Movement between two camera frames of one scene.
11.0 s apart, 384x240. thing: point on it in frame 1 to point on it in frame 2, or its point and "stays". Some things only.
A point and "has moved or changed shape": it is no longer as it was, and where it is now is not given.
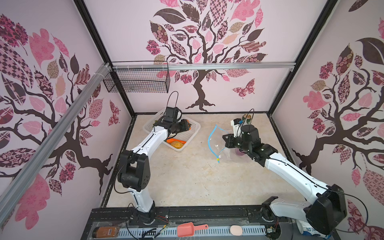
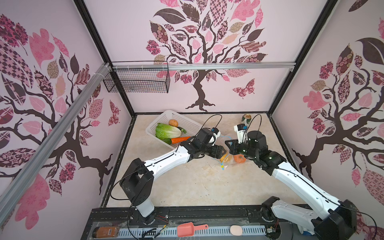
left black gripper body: x=179 y=126 to x=211 y=151
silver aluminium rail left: x=82 y=100 stays
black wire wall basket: x=140 y=77 stays
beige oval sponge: x=236 y=230 stays
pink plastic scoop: x=187 y=230 stays
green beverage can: x=248 y=119 stays
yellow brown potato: x=177 y=144 to x=223 y=157
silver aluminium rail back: x=199 y=66 stays
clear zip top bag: x=217 y=144 has moved or changed shape
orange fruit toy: x=189 y=124 to x=239 y=158
